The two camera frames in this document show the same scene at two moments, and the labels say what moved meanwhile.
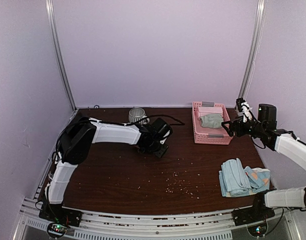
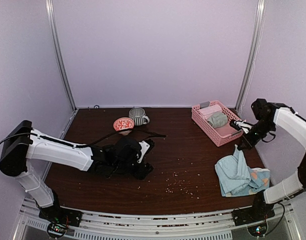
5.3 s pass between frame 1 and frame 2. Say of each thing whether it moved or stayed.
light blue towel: moved
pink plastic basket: moved
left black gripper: moved
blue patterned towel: stayed
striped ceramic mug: stayed
